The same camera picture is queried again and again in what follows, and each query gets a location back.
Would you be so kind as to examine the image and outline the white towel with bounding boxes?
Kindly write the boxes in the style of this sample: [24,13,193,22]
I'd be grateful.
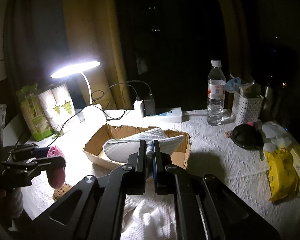
[103,127,185,164]

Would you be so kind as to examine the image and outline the yellow curtain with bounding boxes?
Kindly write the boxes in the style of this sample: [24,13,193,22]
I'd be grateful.
[63,0,132,109]

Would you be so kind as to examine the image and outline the white charger plug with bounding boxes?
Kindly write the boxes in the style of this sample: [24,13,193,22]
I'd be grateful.
[133,100,145,118]

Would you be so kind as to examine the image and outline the black lamp cable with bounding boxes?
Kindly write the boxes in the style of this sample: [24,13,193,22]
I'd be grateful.
[14,80,153,147]

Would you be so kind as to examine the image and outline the black power adapter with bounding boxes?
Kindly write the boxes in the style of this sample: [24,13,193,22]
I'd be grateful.
[143,96,156,116]

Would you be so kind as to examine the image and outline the white perforated basket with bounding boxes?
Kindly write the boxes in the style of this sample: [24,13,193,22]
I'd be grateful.
[231,92,264,125]

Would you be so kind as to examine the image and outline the white desk lamp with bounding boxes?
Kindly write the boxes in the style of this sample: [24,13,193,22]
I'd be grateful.
[50,60,108,128]

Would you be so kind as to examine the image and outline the green paper cup sleeve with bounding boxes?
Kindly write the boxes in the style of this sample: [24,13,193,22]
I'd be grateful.
[16,83,54,141]

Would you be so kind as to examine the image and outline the brown fuzzy plush toy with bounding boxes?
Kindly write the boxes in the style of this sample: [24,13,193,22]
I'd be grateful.
[52,183,72,201]

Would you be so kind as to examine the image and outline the pink knitted item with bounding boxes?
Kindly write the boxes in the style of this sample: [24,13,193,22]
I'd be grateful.
[46,146,66,189]

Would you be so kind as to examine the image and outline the yellow snack packet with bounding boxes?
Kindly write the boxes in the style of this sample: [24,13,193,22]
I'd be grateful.
[264,148,298,202]

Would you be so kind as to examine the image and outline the white embossed tablecloth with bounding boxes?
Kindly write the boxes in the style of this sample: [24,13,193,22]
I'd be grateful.
[22,108,300,240]

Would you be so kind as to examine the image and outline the open cardboard box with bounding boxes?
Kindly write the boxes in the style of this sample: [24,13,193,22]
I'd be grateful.
[83,124,191,170]

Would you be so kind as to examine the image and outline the clear water bottle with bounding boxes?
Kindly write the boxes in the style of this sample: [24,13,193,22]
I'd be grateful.
[207,60,226,126]

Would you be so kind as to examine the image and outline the white blue flat box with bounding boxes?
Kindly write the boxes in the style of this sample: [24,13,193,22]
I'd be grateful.
[148,107,183,123]

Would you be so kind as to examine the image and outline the white paper cup sleeve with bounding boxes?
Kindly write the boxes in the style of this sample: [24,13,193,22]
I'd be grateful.
[37,83,76,136]

